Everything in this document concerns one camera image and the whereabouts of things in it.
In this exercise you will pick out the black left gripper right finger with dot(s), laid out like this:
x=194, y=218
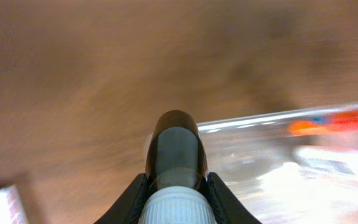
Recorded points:
x=226, y=207

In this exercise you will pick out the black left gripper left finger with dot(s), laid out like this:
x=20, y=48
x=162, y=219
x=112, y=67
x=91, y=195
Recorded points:
x=128, y=207

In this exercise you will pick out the dark bottle with white cap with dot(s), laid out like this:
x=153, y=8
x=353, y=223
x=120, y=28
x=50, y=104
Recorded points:
x=176, y=169

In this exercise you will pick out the white squeeze bottle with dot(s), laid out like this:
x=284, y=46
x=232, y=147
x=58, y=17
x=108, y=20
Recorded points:
x=320, y=185

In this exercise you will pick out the orange tube with white cap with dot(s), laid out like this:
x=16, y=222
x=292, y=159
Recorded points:
x=340, y=122

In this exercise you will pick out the clear plastic container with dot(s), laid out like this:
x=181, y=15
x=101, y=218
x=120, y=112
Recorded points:
x=242, y=149

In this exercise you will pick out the white and green box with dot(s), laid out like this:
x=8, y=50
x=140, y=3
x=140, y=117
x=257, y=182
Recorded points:
x=11, y=209

